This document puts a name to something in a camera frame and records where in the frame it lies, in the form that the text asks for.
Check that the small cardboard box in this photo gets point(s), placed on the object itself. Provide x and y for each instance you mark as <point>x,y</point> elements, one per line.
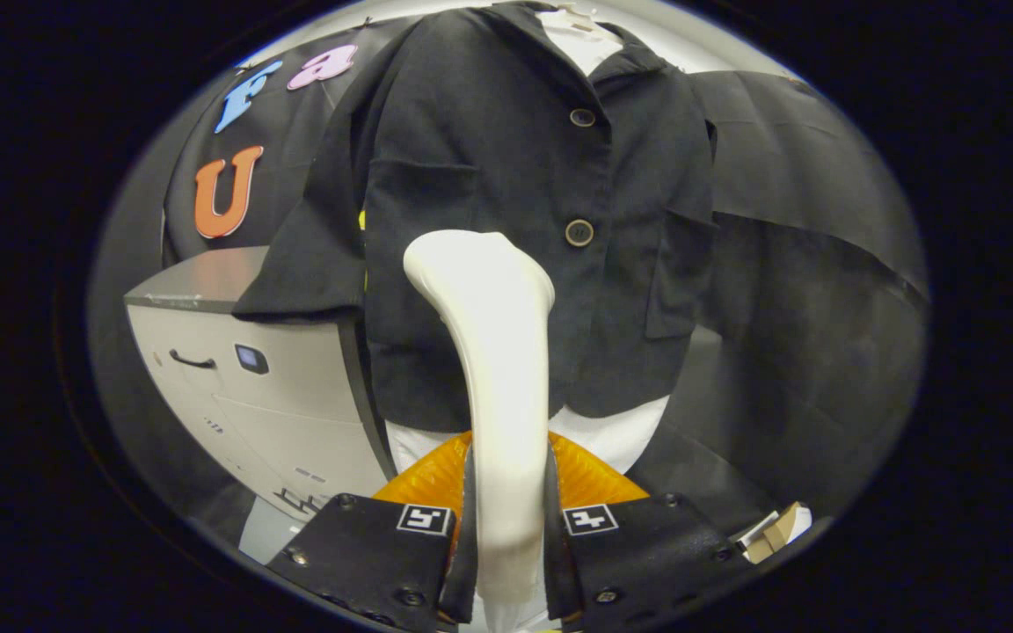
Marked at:
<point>779,527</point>

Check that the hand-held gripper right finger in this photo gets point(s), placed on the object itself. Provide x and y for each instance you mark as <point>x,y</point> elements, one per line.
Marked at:
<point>647,554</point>

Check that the white garment steamer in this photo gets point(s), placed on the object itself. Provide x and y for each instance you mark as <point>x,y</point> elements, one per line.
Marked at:
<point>498,369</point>

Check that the black jacket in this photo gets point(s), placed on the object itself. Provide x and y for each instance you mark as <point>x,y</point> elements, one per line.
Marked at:
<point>471,132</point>

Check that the white mannequin torso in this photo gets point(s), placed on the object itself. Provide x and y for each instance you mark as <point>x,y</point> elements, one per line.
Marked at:
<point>612,440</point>

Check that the black backdrop cloth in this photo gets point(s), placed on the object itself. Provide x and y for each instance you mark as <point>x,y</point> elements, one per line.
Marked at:
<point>823,308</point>

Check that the small blue cabinet display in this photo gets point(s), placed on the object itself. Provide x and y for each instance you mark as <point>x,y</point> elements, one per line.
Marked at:
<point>251,359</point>

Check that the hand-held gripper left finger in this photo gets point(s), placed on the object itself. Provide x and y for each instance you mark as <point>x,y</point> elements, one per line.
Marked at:
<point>366,554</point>

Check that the grey cabinet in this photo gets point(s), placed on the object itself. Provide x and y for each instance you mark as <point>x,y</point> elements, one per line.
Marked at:
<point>295,422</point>

